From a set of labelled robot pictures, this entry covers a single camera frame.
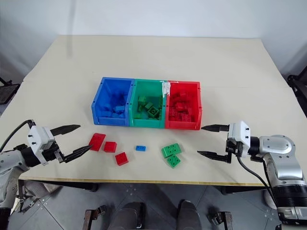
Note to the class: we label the green plastic bin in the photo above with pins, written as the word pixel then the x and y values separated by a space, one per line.
pixel 148 91

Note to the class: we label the black stand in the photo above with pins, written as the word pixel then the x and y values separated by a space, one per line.
pixel 8 92

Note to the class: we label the dark green building block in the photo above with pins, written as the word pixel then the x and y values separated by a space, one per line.
pixel 142 100

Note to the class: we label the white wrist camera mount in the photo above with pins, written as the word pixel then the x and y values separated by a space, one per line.
pixel 38 137
pixel 241 136

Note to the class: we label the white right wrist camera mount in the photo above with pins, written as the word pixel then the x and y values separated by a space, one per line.
pixel 241 136

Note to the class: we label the rusty metal bracket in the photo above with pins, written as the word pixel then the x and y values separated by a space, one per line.
pixel 221 219
pixel 92 218

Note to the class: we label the black table frame bar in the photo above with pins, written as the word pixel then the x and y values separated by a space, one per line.
pixel 72 185
pixel 239 190

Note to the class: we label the small red building block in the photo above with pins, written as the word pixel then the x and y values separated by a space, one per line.
pixel 121 158
pixel 110 146

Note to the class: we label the green studded building block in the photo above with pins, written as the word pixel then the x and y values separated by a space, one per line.
pixel 153 112

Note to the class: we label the blue plastic bin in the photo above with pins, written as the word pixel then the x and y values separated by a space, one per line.
pixel 111 101

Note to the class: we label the dark rounded shape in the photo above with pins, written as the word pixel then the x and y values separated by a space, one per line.
pixel 188 214
pixel 130 215

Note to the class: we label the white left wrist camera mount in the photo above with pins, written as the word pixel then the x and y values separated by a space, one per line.
pixel 38 137

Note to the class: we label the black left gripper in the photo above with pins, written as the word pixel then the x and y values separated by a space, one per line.
pixel 54 153

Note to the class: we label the small green building block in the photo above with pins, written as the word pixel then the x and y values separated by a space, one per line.
pixel 173 161

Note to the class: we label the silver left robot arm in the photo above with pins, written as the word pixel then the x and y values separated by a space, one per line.
pixel 14 160

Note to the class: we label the white plastic bag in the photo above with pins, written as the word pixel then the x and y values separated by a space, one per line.
pixel 38 189

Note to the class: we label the small blue building block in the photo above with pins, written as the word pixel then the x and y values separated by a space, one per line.
pixel 141 148

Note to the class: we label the red plastic bin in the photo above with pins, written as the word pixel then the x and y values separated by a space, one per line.
pixel 183 91

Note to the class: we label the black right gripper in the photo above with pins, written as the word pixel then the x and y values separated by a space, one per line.
pixel 232 147

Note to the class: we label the white torn label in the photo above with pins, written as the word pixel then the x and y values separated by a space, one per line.
pixel 165 89

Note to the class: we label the large green building block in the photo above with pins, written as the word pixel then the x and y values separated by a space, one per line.
pixel 170 149

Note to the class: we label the large red building block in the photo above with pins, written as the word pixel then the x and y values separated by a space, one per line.
pixel 97 141

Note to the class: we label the black metal frame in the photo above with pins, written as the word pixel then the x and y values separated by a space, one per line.
pixel 297 86

